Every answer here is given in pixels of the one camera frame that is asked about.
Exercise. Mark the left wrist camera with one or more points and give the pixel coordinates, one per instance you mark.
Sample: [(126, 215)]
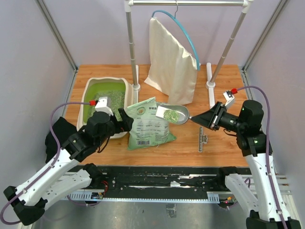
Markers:
[(103, 105)]

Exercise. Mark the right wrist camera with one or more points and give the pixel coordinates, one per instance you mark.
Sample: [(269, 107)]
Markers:
[(230, 99)]

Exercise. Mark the piano pattern bag clip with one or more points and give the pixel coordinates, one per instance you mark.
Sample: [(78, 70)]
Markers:
[(202, 139)]

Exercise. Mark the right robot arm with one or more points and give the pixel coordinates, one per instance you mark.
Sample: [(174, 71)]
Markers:
[(265, 209)]

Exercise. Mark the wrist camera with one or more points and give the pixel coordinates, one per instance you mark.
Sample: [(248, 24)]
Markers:
[(103, 105), (230, 99)]

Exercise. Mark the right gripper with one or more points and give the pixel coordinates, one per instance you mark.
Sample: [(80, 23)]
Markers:
[(207, 118)]

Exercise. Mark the cream cloth bag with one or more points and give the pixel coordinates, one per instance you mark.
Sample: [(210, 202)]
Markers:
[(173, 70)]

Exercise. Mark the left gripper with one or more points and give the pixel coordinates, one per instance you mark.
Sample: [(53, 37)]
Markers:
[(125, 125)]

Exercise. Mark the green cat litter bag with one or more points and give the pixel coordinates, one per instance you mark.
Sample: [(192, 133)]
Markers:
[(147, 129)]

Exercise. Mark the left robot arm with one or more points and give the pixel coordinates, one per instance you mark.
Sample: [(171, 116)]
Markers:
[(31, 198)]

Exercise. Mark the blue clothes hanger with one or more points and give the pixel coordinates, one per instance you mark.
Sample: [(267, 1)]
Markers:
[(184, 32)]

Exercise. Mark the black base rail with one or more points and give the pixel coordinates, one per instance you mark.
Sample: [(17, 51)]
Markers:
[(165, 183)]

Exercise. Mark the cream green litter box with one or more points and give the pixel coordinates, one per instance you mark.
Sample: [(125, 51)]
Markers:
[(121, 95)]

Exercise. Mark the grey metal scoop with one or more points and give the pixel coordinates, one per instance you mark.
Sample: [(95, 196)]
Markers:
[(175, 114)]

